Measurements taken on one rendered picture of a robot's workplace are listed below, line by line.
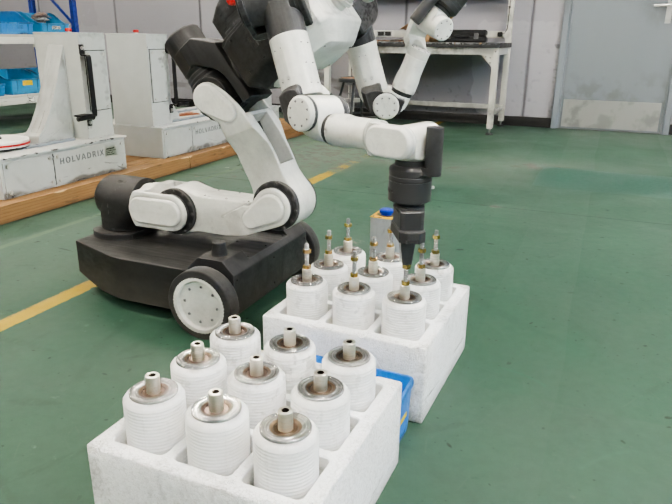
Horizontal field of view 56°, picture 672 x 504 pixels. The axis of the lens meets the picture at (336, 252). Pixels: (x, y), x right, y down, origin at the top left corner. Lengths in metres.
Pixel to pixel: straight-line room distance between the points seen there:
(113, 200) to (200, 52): 0.57
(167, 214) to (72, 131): 1.79
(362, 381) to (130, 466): 0.39
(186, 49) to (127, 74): 2.24
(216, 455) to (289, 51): 0.87
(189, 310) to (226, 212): 0.32
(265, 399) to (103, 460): 0.26
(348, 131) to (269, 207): 0.48
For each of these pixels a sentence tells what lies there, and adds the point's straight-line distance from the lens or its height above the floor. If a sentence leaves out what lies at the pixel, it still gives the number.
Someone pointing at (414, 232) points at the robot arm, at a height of 0.42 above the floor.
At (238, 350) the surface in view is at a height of 0.24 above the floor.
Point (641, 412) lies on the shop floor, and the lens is 1.60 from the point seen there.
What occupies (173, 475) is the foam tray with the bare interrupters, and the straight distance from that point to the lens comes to 1.00.
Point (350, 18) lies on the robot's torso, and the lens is 1.73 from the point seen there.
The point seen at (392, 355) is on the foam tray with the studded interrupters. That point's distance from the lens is 1.35.
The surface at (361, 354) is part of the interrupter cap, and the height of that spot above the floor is 0.25.
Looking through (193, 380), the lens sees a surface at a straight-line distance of 1.10.
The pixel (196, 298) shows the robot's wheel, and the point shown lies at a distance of 1.74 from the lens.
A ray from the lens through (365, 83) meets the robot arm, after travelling 1.92.
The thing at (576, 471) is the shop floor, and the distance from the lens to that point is 1.36.
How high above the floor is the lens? 0.78
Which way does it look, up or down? 19 degrees down
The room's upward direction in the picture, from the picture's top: 1 degrees clockwise
